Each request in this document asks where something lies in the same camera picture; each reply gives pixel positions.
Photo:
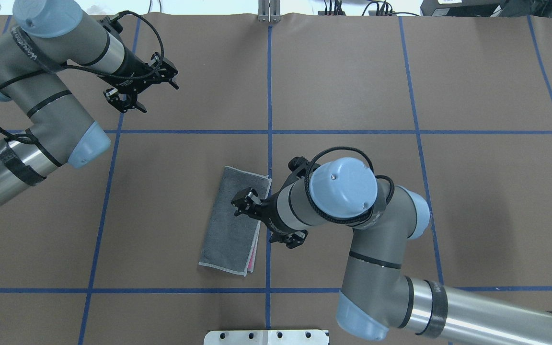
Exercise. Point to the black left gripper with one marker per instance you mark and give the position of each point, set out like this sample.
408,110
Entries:
131,74

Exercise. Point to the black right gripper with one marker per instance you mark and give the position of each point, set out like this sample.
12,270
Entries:
267,209

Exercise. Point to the pink towel with grey back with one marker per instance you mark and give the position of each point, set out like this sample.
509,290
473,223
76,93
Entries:
230,242

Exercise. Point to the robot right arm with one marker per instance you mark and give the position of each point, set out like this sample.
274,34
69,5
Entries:
375,296

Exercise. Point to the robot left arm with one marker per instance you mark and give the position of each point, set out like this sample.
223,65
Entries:
43,125

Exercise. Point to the black device top right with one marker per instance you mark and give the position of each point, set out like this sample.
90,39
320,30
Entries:
486,8

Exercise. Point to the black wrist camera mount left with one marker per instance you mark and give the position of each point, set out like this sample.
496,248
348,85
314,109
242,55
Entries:
166,72

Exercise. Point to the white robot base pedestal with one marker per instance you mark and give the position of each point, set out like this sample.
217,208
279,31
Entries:
268,337

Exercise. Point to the aluminium camera mount post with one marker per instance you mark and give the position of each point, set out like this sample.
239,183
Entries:
269,11

